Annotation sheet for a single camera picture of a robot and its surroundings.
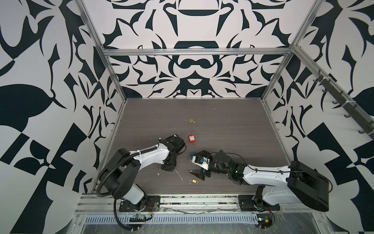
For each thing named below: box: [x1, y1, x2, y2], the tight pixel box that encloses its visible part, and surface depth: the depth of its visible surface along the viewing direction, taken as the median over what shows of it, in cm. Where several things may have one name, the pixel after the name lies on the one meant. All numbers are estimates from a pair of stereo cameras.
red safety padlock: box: [188, 134, 197, 144], surface depth 98 cm
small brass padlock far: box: [183, 118, 194, 125], surface depth 107 cm
